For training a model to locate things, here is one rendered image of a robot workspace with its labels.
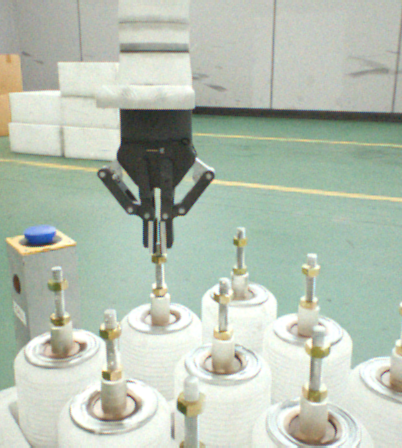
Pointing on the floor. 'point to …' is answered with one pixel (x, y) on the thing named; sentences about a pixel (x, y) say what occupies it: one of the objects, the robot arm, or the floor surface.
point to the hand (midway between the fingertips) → (158, 235)
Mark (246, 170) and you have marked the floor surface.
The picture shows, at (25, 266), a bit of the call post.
